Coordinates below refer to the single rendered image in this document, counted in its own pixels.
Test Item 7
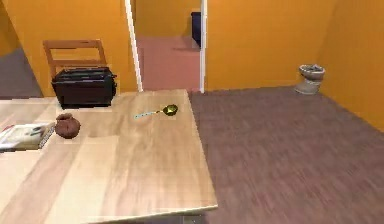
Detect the green spoon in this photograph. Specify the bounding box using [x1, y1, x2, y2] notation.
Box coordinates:
[133, 103, 179, 120]

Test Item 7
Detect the light wooden table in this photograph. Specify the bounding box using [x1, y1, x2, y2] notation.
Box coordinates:
[0, 88, 219, 224]

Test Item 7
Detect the dark blue furniture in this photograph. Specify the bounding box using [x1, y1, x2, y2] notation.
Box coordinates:
[190, 11, 202, 48]

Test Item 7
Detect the black toaster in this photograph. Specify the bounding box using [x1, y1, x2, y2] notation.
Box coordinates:
[51, 66, 118, 110]

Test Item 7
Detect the grey bin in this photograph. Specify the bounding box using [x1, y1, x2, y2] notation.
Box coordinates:
[294, 63, 326, 96]

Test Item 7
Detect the brown round clay pot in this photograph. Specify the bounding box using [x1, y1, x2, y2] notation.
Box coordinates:
[54, 112, 82, 140]

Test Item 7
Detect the brown wooden chair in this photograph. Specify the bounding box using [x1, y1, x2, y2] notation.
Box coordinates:
[42, 39, 108, 80]

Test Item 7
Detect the white door frame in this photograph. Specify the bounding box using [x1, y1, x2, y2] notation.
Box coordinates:
[124, 0, 208, 94]

